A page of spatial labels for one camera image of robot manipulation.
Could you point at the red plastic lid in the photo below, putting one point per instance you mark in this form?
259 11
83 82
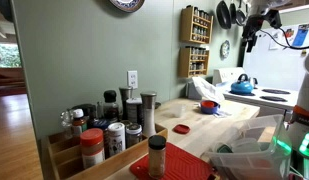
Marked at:
181 129

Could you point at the white wall outlet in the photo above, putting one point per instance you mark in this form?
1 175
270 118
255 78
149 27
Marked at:
132 79

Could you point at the large black frying pan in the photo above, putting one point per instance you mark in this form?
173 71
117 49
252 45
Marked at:
223 15

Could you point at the dark jar black lid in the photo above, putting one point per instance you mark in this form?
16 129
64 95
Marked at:
85 110

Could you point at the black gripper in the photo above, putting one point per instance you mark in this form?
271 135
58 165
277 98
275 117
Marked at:
254 28

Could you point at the white refrigerator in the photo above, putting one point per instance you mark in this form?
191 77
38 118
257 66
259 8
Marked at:
274 66

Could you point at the steel pepper grinder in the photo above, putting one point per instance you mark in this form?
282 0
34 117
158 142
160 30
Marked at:
125 96

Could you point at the clear glass bottle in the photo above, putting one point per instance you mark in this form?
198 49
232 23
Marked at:
66 121

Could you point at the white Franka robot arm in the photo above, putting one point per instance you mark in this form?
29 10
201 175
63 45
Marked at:
307 100

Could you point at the red printed paper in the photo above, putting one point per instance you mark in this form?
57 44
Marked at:
288 34

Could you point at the steel grinder white body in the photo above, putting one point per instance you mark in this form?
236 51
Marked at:
149 113

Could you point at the black-lid spice jar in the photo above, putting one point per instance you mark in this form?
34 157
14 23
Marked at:
157 156

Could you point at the dark red sofa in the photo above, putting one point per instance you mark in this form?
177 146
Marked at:
9 78

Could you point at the white-label spice jar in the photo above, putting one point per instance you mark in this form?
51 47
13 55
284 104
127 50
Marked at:
134 110

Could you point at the white electric stove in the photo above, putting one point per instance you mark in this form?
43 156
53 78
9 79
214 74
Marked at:
224 75

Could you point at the small blue wall plate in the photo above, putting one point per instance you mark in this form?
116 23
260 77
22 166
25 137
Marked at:
225 49

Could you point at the wooden spice tray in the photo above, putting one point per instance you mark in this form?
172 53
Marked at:
134 153

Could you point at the red silicone mat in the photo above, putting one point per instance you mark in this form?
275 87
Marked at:
184 163

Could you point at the glass jar silver lid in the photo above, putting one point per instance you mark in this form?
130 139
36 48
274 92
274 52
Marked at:
133 135

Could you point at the clear plastic bin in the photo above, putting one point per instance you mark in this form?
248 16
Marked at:
254 163

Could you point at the green plastic lid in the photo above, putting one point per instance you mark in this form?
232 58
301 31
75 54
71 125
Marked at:
224 149

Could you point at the white printed shaker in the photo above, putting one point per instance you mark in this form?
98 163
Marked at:
116 140

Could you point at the black hanging pan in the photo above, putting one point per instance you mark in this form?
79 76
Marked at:
240 16
233 13

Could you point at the blue-lid jar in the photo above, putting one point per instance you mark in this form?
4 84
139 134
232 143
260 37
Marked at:
100 125

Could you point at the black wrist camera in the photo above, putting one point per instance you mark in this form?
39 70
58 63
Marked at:
271 18

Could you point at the blue paper sheet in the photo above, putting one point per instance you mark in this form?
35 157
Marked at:
300 35

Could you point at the white paper sheet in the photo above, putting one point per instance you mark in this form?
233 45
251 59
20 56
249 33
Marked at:
274 40

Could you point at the patterned decorative wall plate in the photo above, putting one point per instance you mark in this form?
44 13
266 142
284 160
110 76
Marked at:
127 4

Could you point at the white-cap small bottle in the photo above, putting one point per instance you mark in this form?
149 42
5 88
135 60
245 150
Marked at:
79 123

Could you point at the black-capped glass bottle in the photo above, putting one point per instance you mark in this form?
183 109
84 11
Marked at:
110 106

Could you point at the window with greenery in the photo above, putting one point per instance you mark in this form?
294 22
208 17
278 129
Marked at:
7 55

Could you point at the white crumpled towel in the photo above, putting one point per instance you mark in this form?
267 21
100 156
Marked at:
207 88

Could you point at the red-lid spice jar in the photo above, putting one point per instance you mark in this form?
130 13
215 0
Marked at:
92 146

